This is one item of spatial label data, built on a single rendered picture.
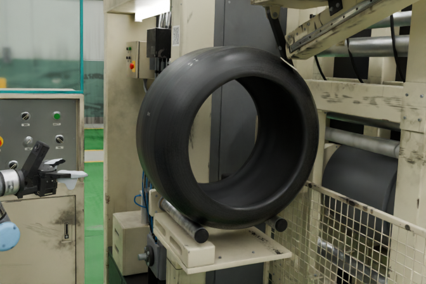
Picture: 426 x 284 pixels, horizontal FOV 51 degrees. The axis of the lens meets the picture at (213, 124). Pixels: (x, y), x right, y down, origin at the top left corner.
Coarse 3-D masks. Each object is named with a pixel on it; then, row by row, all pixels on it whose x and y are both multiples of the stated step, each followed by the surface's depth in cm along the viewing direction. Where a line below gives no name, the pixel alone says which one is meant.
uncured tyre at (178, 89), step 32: (224, 64) 129; (256, 64) 133; (160, 96) 130; (192, 96) 126; (256, 96) 166; (288, 96) 158; (160, 128) 126; (288, 128) 164; (160, 160) 128; (256, 160) 169; (288, 160) 161; (160, 192) 138; (192, 192) 130; (224, 192) 165; (256, 192) 163; (288, 192) 143; (224, 224) 137; (256, 224) 144
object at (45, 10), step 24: (0, 0) 172; (24, 0) 175; (48, 0) 179; (72, 0) 182; (0, 24) 173; (24, 24) 176; (48, 24) 180; (72, 24) 184; (0, 48) 174; (24, 48) 178; (48, 48) 181; (72, 48) 185; (0, 72) 175; (24, 72) 179; (48, 72) 182; (72, 72) 186
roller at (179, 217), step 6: (162, 204) 162; (168, 204) 159; (168, 210) 157; (174, 210) 152; (174, 216) 150; (180, 216) 147; (180, 222) 145; (186, 222) 142; (192, 222) 140; (186, 228) 140; (192, 228) 137; (198, 228) 135; (204, 228) 136; (192, 234) 136; (198, 234) 134; (204, 234) 135; (198, 240) 134; (204, 240) 135
